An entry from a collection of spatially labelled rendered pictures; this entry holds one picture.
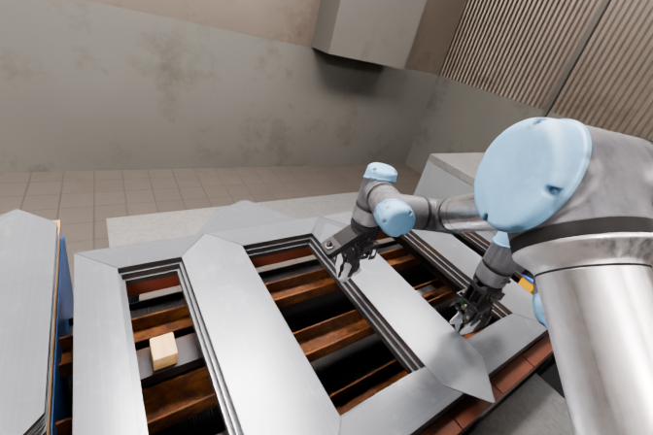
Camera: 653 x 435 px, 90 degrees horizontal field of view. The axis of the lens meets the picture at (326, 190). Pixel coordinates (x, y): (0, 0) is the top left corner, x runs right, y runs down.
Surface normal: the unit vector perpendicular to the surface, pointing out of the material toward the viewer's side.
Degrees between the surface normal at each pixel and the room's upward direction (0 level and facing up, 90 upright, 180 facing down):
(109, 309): 0
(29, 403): 0
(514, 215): 85
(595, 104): 90
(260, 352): 0
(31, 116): 90
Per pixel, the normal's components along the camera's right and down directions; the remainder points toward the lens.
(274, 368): 0.23, -0.87
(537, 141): -0.95, -0.25
